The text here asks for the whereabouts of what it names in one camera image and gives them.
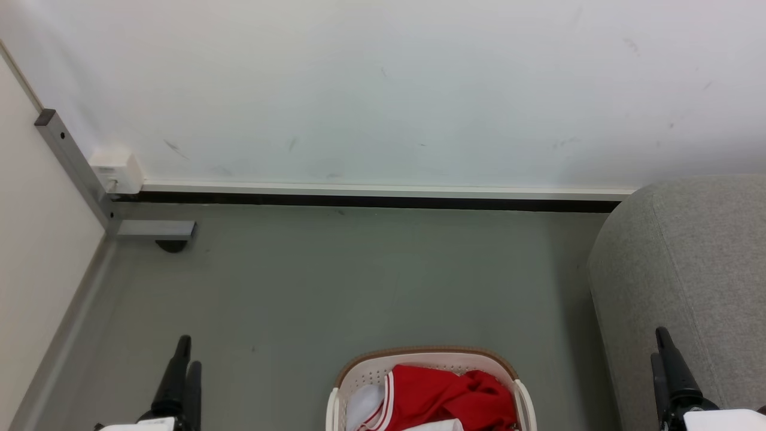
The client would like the grey metal frame post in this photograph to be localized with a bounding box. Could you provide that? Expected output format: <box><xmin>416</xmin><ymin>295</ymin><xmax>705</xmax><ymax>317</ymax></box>
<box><xmin>34</xmin><ymin>108</ymin><xmax>197</xmax><ymax>241</ymax></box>

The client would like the red jersey white trim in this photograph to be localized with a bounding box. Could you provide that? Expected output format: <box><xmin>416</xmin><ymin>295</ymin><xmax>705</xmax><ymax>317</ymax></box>
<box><xmin>357</xmin><ymin>365</ymin><xmax>518</xmax><ymax>431</ymax></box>

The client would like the white garment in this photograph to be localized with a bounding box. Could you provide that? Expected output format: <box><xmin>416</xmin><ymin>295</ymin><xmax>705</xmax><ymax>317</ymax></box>
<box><xmin>346</xmin><ymin>383</ymin><xmax>465</xmax><ymax>431</ymax></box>

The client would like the grey floor rail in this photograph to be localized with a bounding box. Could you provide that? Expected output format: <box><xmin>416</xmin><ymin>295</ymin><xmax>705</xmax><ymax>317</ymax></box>
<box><xmin>7</xmin><ymin>236</ymin><xmax>118</xmax><ymax>431</ymax></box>

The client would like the white wall socket box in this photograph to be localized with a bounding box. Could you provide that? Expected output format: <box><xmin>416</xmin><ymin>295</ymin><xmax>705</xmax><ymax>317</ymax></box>
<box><xmin>89</xmin><ymin>150</ymin><xmax>145</xmax><ymax>196</ymax></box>

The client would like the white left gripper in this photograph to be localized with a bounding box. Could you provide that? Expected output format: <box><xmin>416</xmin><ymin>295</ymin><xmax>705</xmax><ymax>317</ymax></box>
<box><xmin>95</xmin><ymin>335</ymin><xmax>202</xmax><ymax>431</ymax></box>

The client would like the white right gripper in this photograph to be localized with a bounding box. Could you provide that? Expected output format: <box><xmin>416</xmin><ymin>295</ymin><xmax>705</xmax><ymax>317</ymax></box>
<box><xmin>651</xmin><ymin>326</ymin><xmax>766</xmax><ymax>431</ymax></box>

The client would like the grey fabric sofa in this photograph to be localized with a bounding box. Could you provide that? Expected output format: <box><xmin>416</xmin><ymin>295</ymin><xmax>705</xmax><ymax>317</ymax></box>
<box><xmin>587</xmin><ymin>174</ymin><xmax>766</xmax><ymax>431</ymax></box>

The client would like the black skirting strip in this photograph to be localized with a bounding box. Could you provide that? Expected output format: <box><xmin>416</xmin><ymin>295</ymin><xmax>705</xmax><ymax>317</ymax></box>
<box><xmin>111</xmin><ymin>192</ymin><xmax>623</xmax><ymax>214</ymax></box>

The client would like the white laundry basket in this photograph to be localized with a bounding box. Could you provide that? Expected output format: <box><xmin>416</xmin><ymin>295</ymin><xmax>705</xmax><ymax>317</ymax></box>
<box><xmin>326</xmin><ymin>346</ymin><xmax>537</xmax><ymax>431</ymax></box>

